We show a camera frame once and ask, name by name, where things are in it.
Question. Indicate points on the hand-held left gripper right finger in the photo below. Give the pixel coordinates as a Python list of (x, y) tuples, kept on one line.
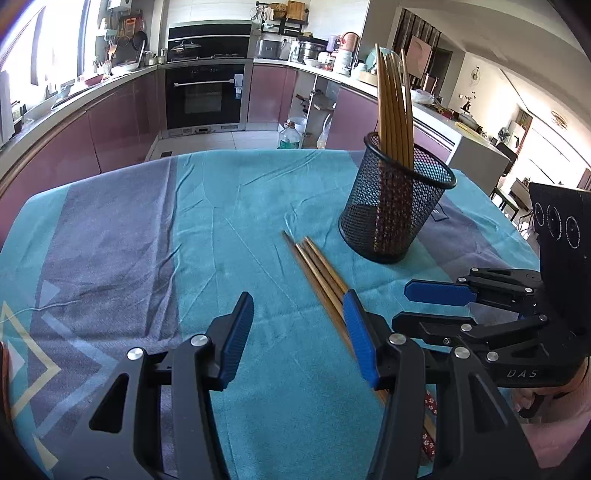
[(358, 332)]

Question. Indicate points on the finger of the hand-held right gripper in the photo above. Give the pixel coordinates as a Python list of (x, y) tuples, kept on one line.
[(436, 293), (434, 325)]

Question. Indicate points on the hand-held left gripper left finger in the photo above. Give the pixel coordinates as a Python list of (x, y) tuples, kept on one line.
[(238, 332)]

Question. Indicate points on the floral-tipped wooden chopstick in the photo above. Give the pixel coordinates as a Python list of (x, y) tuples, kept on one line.
[(299, 254), (307, 258), (323, 259)]

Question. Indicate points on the black mesh holder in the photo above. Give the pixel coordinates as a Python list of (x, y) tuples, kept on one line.
[(392, 221)]

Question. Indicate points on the bunch of wooden chopsticks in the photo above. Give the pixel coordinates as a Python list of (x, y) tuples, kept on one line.
[(392, 115)]

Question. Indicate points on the person's right hand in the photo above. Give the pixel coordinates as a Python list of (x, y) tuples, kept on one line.
[(579, 383)]

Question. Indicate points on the teal grey printed tablecloth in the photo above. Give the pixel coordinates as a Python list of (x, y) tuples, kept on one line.
[(231, 207)]

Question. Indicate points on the dark dining chair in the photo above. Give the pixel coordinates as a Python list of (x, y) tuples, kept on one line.
[(506, 159)]

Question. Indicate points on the pink clothing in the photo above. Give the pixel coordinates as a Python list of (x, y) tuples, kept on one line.
[(554, 438)]

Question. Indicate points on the white plastic bag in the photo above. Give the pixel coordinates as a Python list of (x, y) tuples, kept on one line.
[(422, 96)]

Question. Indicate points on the cooking oil bottle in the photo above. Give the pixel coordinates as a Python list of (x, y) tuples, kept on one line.
[(289, 136)]

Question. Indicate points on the built-in black oven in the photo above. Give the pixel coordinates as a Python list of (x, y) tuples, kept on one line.
[(203, 97)]

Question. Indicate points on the green wrapped appliance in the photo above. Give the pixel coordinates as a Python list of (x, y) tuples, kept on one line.
[(371, 63)]

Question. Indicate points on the pink base cabinets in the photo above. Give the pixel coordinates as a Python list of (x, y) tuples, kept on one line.
[(268, 92), (115, 120)]

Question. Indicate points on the pink kettle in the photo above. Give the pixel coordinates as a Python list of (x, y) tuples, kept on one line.
[(351, 42)]

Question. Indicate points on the steel pot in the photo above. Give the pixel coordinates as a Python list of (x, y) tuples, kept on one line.
[(308, 51)]

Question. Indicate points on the black pot with glass lid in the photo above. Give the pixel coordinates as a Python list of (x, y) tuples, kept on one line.
[(185, 48)]

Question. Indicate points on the black range hood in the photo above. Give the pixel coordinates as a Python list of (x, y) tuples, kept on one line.
[(207, 34)]

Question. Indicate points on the hanging frying pan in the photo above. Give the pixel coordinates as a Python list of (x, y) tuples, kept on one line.
[(140, 40)]

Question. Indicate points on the wooden cutting board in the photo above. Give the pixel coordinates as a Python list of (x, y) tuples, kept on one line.
[(296, 8)]

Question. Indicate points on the white countertop oven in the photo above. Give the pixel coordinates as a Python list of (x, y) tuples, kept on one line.
[(4, 106)]

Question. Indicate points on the kitchen window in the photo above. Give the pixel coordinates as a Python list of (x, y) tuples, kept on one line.
[(60, 32)]

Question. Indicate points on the white water heater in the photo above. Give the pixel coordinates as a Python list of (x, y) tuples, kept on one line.
[(117, 3)]

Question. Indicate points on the framed wall picture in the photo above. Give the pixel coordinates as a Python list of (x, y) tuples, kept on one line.
[(422, 55)]

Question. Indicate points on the black wall rack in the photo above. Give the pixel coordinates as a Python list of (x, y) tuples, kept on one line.
[(281, 23)]

